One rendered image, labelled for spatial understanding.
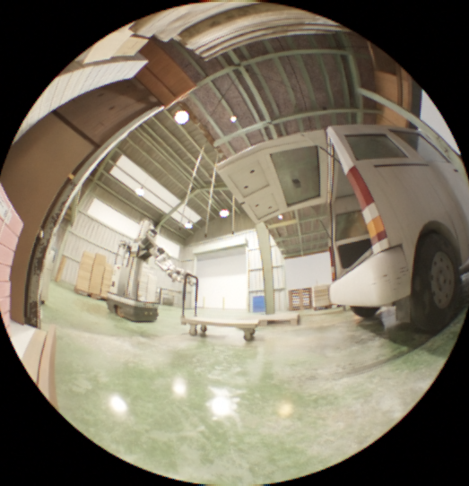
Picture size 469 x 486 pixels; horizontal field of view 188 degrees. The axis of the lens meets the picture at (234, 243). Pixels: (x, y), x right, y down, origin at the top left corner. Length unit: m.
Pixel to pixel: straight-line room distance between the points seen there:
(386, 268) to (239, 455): 0.80
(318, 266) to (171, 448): 9.36
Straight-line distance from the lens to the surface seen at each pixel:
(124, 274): 2.57
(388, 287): 0.76
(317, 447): 0.48
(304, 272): 9.27
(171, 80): 2.00
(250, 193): 1.90
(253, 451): 0.46
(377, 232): 0.81
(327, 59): 2.93
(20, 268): 0.84
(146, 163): 8.54
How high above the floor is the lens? 0.39
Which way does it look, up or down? 25 degrees up
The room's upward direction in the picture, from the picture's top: 1 degrees clockwise
